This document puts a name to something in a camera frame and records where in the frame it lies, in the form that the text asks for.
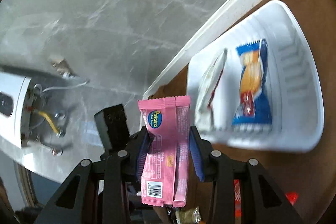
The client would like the pink Pororo packet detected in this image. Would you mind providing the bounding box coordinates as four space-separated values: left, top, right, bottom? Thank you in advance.
138 96 191 207

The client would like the gold snack packet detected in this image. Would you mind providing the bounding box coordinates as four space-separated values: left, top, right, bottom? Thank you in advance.
175 207 202 224

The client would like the white long noodle packet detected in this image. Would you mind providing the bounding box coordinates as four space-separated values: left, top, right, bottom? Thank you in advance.
194 48 227 132

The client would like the blue orange snack packet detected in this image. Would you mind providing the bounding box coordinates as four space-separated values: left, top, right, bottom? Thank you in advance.
232 39 272 126

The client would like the red snack bag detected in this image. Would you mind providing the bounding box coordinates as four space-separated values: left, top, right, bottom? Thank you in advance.
234 180 299 219

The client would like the brown tablecloth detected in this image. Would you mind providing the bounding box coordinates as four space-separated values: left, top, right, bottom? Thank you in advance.
148 0 336 224

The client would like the white water heater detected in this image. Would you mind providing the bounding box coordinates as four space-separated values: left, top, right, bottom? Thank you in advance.
1 72 33 148

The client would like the white plastic tray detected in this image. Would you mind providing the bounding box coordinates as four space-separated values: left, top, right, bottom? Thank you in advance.
187 0 324 153

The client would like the yellow hose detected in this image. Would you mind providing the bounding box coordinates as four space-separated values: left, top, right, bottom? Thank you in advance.
36 109 61 135

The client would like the white cable with plug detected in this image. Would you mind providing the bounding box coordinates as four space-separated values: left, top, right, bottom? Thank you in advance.
39 77 91 94

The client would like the wall socket plate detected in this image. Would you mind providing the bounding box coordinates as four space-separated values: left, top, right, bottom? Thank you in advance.
49 55 71 75

